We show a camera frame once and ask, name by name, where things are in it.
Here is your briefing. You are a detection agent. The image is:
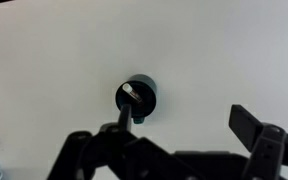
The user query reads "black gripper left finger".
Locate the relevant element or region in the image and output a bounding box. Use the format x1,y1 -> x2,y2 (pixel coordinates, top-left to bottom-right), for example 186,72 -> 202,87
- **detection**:
47,103 -> 202,180

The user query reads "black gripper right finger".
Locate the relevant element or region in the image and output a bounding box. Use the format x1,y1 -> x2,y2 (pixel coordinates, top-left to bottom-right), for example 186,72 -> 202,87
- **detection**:
228,104 -> 288,180

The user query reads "dark green mug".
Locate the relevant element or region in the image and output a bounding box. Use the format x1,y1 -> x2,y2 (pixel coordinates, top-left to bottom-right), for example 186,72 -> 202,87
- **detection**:
114,73 -> 159,125

